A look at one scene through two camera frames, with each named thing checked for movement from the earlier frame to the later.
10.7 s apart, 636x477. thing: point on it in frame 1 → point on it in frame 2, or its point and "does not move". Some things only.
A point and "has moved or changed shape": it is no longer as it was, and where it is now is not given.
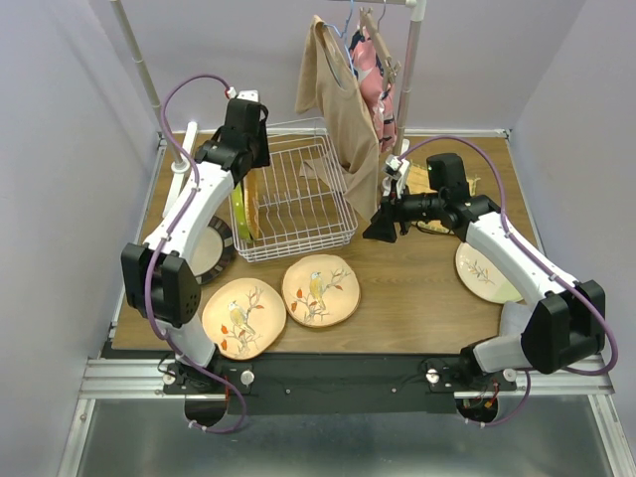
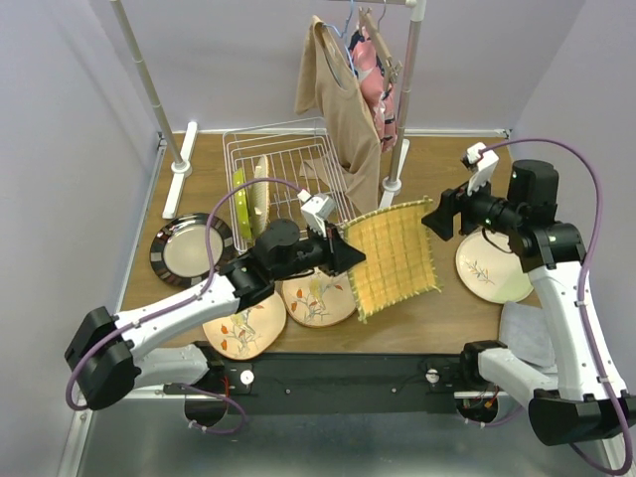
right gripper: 382,227 → 453,201
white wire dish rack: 297,205 does not move
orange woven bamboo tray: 252,196 has moved or changed shape
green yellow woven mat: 418,184 → 398,265
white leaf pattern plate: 483,278 does not move
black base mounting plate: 338,384 does not move
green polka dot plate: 238,203 does not move
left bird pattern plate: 243,318 does not move
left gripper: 262,159 → 338,254
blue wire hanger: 343,33 does not move
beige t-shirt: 331,92 does not move
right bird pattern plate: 321,290 does not move
